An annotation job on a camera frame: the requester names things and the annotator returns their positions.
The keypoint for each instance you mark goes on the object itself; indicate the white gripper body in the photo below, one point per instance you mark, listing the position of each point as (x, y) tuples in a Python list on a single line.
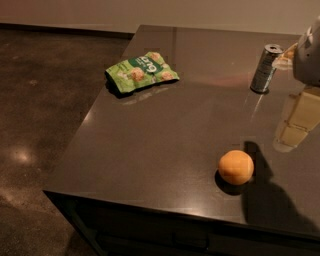
[(309, 58)]

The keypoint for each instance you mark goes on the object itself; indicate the orange fruit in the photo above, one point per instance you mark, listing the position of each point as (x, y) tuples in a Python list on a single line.
[(236, 167)]

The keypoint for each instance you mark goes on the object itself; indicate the silver drink can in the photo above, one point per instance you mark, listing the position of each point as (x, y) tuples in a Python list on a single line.
[(265, 71)]

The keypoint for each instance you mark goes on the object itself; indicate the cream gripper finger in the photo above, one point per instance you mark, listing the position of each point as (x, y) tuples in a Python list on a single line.
[(285, 60), (301, 114)]

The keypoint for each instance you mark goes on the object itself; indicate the dark cabinet drawer front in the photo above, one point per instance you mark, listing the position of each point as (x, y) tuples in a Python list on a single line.
[(122, 230)]

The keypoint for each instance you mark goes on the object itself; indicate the green rice chip bag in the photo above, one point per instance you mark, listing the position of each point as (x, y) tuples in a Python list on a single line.
[(140, 72)]

